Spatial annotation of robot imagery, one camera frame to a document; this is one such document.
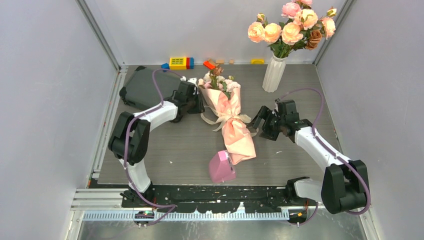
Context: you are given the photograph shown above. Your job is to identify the orange red toy block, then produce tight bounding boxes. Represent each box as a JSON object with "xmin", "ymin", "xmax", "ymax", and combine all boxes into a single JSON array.
[{"xmin": 203, "ymin": 60, "xmax": 216, "ymax": 70}]

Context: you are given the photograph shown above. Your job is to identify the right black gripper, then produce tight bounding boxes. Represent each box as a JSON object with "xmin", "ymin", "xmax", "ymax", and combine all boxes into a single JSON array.
[{"xmin": 246, "ymin": 105, "xmax": 285, "ymax": 142}]

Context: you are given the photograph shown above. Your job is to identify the aluminium frame rail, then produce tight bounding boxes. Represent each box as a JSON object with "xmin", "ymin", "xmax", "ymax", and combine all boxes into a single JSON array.
[{"xmin": 70, "ymin": 188, "xmax": 372, "ymax": 222}]

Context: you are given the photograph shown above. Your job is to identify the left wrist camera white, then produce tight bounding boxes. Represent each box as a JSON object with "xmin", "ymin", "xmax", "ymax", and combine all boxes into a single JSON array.
[{"xmin": 180, "ymin": 76, "xmax": 198, "ymax": 87}]

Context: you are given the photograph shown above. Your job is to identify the peach pink flowers in vase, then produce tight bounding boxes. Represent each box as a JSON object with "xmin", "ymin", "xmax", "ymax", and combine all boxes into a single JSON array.
[{"xmin": 247, "ymin": 0, "xmax": 338, "ymax": 59}]

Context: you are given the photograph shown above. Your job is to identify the small yellow toy block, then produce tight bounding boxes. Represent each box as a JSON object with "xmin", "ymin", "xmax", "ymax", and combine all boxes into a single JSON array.
[{"xmin": 250, "ymin": 58, "xmax": 265, "ymax": 65}]

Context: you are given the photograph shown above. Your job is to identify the cream printed ribbon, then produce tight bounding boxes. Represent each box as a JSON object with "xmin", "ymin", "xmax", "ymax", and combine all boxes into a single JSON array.
[{"xmin": 201, "ymin": 104, "xmax": 258, "ymax": 144}]

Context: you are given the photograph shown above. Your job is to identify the pink paper bouquet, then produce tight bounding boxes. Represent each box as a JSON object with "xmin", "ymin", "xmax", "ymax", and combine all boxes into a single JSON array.
[{"xmin": 198, "ymin": 67, "xmax": 257, "ymax": 165}]

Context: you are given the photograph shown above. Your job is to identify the dark grey hard case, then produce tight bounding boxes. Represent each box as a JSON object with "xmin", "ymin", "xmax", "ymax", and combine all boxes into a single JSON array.
[{"xmin": 119, "ymin": 65, "xmax": 181, "ymax": 111}]

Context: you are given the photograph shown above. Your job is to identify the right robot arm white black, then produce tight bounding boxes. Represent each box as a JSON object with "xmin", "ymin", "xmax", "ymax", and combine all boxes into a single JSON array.
[{"xmin": 247, "ymin": 100, "xmax": 371, "ymax": 215}]

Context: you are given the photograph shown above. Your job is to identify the red blue toy block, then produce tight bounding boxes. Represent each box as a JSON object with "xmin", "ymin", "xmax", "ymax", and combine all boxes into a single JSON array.
[{"xmin": 185, "ymin": 57, "xmax": 195, "ymax": 70}]

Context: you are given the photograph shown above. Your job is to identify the white ribbed vase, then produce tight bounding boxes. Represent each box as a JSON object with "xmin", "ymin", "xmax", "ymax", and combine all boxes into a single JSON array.
[{"xmin": 262, "ymin": 55, "xmax": 287, "ymax": 93}]

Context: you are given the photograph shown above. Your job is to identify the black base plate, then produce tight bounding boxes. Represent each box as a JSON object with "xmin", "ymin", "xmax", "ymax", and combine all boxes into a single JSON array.
[{"xmin": 120, "ymin": 184, "xmax": 316, "ymax": 214}]

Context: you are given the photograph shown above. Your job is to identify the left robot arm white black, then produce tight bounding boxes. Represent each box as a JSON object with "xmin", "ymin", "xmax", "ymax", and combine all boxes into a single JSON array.
[{"xmin": 108, "ymin": 78, "xmax": 205, "ymax": 207}]

